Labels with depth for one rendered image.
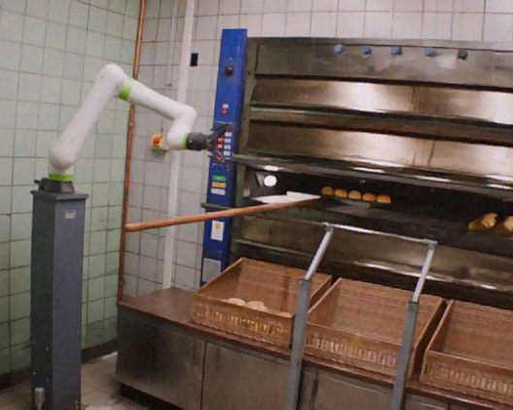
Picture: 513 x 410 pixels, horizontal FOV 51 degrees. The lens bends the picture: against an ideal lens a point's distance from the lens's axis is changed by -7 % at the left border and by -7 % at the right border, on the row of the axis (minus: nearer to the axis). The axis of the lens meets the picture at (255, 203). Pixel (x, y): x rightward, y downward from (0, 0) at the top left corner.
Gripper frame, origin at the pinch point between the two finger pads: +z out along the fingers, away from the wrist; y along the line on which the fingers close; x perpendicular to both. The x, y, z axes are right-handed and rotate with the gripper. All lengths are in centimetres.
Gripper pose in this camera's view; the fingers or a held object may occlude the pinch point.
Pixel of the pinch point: (237, 145)
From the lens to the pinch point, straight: 261.9
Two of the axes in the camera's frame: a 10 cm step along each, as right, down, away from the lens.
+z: 8.7, 1.3, -4.8
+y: -0.9, 9.9, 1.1
